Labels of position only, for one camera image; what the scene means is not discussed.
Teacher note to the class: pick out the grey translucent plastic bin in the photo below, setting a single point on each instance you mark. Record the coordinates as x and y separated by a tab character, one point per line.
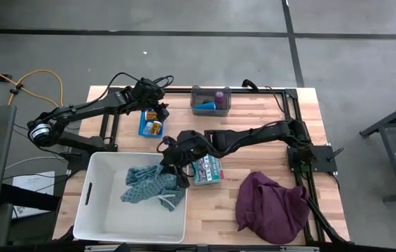
201	94

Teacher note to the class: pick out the black bandage roll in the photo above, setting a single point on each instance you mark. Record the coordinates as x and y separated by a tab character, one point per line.
207	101

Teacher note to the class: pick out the silver table edge rail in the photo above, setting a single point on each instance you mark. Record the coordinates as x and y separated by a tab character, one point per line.
148	248

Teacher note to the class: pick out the teal patterned cloth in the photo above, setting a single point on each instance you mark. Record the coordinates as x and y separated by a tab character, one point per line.
145	182

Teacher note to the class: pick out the blue slotted plastic basket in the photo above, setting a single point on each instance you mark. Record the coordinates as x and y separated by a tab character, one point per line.
141	126

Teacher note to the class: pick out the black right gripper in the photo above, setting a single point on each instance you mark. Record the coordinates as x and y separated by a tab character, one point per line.
190	148

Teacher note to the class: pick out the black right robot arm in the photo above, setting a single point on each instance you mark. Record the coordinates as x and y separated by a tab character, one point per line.
253	134

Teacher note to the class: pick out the purple cloth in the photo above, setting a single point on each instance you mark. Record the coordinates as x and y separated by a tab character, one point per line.
271	210

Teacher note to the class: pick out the blue bandage roll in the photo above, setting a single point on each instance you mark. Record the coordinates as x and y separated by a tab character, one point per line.
206	105

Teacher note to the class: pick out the black aluminium table frame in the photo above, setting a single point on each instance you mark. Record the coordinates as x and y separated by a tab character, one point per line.
260	91

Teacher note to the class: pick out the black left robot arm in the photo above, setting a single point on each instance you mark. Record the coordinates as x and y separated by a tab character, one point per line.
78	112

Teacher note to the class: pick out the black metal stand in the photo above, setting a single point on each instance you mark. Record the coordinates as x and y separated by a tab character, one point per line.
387	119

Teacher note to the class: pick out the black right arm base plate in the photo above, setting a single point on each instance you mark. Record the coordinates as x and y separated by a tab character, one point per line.
324	159

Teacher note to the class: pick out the small clear plastic bottle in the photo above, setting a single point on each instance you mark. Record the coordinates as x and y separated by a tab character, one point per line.
147	128

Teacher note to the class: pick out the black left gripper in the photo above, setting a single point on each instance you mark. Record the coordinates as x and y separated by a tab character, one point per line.
148	92

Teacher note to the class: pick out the white woven plastic basket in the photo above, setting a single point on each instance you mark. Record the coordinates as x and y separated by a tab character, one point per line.
113	217

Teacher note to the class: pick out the white paper sheet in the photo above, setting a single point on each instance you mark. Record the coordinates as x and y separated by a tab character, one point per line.
33	182

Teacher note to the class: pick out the green first aid kit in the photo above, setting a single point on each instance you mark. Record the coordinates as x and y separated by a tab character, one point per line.
208	171

